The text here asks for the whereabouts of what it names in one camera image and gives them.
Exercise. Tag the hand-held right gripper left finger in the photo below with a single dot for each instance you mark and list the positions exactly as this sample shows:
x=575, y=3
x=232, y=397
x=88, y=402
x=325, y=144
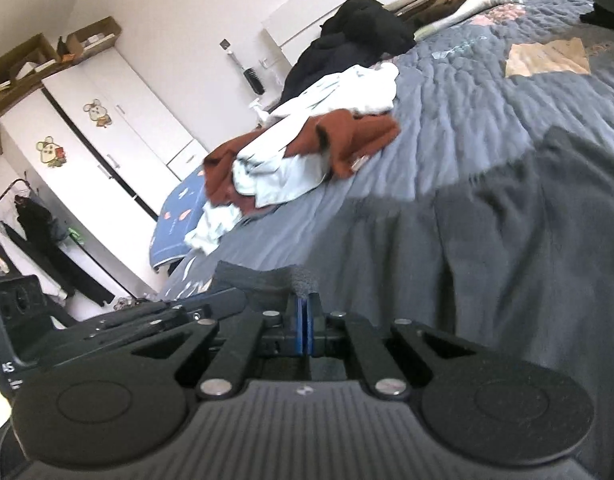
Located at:
x=294, y=327

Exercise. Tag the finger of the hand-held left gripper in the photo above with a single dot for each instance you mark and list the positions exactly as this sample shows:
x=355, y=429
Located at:
x=137, y=317

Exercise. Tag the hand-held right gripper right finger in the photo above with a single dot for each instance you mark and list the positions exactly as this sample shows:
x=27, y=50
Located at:
x=308, y=327

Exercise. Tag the dark grey garment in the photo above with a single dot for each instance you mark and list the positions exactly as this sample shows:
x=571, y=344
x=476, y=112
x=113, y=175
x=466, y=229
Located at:
x=512, y=240

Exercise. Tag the metal clothes rack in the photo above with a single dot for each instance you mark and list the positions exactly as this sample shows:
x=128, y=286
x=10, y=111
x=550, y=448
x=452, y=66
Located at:
x=17, y=185

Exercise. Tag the black clothes pile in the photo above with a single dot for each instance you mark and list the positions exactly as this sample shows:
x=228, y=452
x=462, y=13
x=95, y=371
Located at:
x=357, y=30

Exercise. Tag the blue patterned pillow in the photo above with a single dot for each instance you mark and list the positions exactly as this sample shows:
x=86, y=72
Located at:
x=179, y=215

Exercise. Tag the white wardrobe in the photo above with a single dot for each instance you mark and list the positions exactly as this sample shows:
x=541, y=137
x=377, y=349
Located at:
x=87, y=180

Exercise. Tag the light blue crumpled garment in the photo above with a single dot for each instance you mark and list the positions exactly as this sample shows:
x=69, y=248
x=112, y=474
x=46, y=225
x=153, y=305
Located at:
x=282, y=170

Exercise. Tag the mouse cartoon sticker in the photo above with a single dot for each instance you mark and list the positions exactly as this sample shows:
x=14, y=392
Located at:
x=97, y=113
x=51, y=152

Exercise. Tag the rust brown garment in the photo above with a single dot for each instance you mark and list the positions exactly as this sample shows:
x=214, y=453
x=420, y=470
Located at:
x=357, y=135

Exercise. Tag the white spray bottle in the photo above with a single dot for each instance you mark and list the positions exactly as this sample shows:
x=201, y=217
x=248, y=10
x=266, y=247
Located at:
x=260, y=111

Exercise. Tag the open cardboard box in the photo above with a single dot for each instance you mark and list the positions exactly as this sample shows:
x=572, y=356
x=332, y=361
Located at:
x=22, y=67
x=94, y=37

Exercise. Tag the black hair brush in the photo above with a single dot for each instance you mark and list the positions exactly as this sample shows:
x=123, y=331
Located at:
x=252, y=77

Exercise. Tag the grey quilted printed bedspread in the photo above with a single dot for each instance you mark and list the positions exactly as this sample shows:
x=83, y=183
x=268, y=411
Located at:
x=462, y=110

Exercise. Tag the white pillow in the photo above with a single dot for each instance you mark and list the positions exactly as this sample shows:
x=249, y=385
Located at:
x=477, y=0

